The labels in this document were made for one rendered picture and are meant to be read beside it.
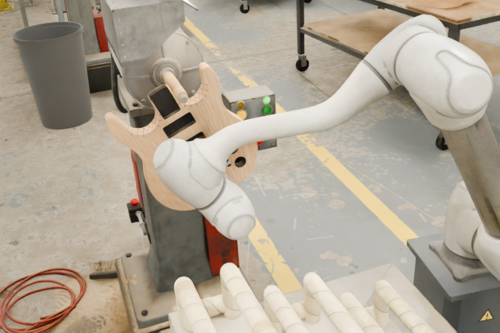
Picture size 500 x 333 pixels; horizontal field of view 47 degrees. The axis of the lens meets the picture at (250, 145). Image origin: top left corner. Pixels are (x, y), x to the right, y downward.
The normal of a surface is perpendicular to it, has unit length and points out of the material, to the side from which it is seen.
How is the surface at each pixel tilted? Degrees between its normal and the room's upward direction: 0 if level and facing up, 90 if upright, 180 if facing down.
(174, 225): 90
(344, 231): 0
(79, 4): 90
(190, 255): 90
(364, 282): 0
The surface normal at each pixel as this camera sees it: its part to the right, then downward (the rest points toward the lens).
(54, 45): 0.44, 0.44
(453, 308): -0.54, 0.41
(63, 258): -0.06, -0.89
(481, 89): 0.18, 0.36
